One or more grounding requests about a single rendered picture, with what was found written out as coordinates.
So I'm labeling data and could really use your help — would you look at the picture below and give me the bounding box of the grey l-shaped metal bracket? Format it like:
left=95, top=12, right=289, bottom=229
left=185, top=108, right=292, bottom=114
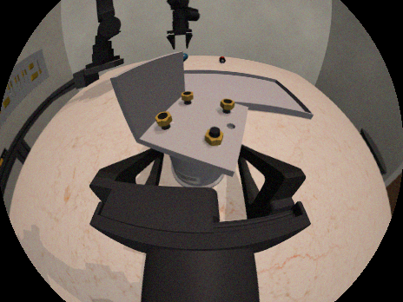
left=110, top=51, right=248, bottom=177

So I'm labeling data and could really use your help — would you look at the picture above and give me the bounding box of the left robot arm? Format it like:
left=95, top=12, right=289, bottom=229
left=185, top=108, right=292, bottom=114
left=85, top=0, right=200, bottom=69

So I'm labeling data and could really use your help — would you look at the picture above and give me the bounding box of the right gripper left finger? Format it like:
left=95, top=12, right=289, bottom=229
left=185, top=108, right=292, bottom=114
left=95, top=148, right=164, bottom=186

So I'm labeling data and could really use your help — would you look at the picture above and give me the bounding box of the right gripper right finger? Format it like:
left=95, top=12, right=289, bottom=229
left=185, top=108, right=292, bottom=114
left=238, top=144, right=306, bottom=219

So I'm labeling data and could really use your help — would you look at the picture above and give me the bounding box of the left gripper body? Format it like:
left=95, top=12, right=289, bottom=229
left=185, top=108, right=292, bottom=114
left=167, top=19, right=192, bottom=36

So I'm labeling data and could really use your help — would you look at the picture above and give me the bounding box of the brass hex nut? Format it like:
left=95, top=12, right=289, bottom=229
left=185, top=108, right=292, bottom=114
left=182, top=91, right=194, bottom=101
left=205, top=129, right=224, bottom=146
left=221, top=99, right=235, bottom=110
left=155, top=111, right=173, bottom=127

